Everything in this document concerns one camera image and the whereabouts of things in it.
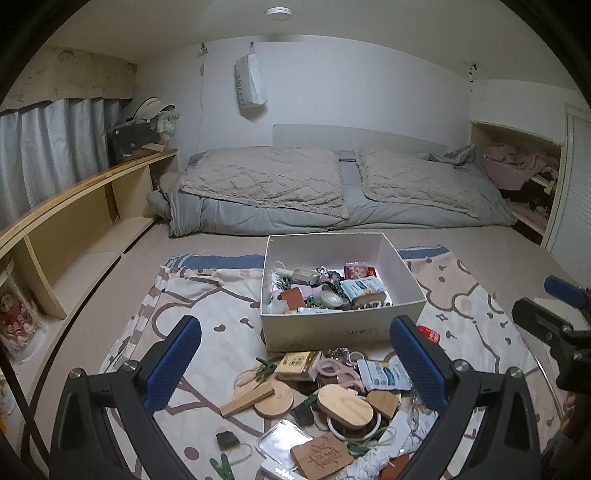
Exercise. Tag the wooden closet niche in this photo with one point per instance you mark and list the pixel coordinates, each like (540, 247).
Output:
(508, 134)

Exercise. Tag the left beige pillow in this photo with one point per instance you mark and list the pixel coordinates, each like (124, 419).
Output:
(263, 184)

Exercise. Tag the flat wooden block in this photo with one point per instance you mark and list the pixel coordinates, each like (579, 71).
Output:
(383, 404)

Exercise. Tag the small red packet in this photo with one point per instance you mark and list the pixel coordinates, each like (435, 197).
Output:
(429, 333)

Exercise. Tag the round ceiling light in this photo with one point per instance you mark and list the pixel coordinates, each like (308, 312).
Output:
(278, 13)

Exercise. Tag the right grey pillow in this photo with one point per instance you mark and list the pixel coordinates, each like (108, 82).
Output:
(425, 184)

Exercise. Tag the clear acrylic plate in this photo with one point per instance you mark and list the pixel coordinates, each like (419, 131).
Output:
(281, 441)

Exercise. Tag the pink clothes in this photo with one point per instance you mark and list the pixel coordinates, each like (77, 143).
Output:
(512, 164)

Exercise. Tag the character acrylic stand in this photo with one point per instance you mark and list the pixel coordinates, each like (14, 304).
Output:
(330, 274)

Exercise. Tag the artificial flowers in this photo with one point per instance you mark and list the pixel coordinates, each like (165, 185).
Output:
(166, 124)

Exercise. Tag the white hat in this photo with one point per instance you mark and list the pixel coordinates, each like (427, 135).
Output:
(147, 108)

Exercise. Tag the blue snack packet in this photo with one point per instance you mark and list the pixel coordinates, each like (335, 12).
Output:
(362, 287)
(383, 374)

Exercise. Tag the grey curtain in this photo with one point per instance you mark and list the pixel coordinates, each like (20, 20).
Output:
(46, 152)

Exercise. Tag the red snack packet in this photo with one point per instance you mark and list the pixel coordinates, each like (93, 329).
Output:
(370, 271)

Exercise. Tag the wooden stick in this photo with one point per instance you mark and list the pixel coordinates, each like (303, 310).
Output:
(247, 400)

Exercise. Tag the orange leather wallet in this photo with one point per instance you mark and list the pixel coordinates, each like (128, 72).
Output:
(397, 468)

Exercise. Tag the bear print blanket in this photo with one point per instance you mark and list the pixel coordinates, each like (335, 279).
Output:
(207, 314)

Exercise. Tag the metal keyring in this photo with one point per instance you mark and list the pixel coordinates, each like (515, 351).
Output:
(346, 355)

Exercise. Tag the white blue printed packet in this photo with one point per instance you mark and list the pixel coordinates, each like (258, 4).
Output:
(323, 310)

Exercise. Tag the oval wooden box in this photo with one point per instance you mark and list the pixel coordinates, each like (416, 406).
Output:
(344, 406)

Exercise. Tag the brown leather card holder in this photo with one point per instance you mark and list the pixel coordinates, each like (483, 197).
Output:
(293, 299)

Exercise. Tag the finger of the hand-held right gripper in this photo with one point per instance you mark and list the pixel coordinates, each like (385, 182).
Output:
(565, 288)
(535, 316)

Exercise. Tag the green clip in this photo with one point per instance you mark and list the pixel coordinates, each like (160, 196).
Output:
(312, 302)
(220, 468)
(284, 279)
(267, 369)

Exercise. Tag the black bag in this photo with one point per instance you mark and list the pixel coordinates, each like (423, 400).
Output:
(131, 143)

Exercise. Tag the doll in clear box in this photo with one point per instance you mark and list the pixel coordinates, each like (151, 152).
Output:
(18, 318)

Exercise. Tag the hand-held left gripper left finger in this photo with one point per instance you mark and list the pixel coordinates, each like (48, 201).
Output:
(173, 364)

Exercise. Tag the round wooden disc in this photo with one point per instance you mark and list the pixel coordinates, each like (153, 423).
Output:
(279, 401)

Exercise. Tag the olive yellow box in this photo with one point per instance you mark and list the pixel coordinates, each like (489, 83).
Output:
(298, 365)

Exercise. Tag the white headboard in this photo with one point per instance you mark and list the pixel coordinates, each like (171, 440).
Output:
(323, 136)

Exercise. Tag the small black pouch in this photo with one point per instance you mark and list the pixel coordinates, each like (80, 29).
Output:
(302, 413)

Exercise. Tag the zip bag of pink figurines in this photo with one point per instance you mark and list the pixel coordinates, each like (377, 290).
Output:
(356, 271)

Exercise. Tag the pink notepaper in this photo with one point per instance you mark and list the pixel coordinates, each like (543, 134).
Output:
(308, 290)

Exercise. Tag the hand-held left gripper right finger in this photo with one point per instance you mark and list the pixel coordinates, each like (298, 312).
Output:
(418, 364)

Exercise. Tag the white hanging bag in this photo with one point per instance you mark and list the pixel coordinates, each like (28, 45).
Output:
(249, 78)

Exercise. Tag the carved wooden plaque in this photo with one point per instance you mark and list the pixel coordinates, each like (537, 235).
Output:
(323, 457)

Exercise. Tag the beige curtain valance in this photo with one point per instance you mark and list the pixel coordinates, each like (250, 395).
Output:
(69, 78)

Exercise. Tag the white door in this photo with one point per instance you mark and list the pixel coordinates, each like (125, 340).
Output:
(575, 194)

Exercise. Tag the small white handheld device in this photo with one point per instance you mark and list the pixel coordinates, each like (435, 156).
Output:
(304, 275)

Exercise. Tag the wooden shelf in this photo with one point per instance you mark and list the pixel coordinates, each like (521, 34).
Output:
(74, 230)

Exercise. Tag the white storage box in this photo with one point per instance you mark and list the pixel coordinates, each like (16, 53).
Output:
(332, 332)

